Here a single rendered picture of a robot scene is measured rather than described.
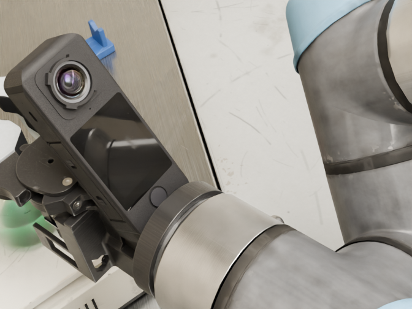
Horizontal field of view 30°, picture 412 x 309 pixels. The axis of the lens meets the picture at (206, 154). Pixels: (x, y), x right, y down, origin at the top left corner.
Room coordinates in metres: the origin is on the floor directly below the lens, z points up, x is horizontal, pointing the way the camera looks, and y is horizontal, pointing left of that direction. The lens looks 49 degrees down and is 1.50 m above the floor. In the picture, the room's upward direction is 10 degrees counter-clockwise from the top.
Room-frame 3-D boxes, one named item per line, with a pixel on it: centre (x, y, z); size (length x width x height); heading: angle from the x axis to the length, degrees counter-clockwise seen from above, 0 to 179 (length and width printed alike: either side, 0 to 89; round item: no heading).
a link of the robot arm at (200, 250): (0.23, 0.00, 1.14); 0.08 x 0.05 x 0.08; 132
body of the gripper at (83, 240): (0.29, 0.06, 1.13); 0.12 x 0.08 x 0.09; 42
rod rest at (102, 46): (0.70, 0.13, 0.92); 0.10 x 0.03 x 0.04; 120
